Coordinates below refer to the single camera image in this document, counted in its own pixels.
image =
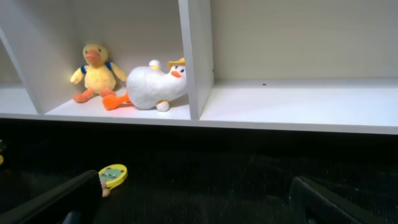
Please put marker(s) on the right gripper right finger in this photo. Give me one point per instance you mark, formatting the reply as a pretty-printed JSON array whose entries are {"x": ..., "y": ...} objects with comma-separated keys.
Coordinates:
[{"x": 317, "y": 205}]

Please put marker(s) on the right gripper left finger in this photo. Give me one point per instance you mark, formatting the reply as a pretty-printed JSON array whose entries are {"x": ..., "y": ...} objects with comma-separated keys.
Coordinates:
[{"x": 62, "y": 202}]

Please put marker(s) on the yellow rattle drum toy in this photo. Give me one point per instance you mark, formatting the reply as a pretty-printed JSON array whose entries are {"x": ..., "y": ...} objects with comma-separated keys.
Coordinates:
[{"x": 113, "y": 175}]

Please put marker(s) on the grey and yellow toy truck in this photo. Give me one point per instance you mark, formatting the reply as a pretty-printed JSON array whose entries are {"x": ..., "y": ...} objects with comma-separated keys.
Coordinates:
[{"x": 1, "y": 152}]

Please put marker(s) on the white shelf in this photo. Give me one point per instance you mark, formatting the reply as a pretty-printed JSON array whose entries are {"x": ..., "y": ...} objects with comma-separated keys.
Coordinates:
[{"x": 295, "y": 102}]

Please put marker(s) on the yellow plush duck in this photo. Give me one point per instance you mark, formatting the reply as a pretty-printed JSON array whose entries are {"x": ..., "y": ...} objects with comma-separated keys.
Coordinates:
[{"x": 98, "y": 77}]

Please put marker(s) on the white plush duck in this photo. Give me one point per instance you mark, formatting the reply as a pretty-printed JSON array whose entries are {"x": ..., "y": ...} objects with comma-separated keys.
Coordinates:
[{"x": 149, "y": 87}]

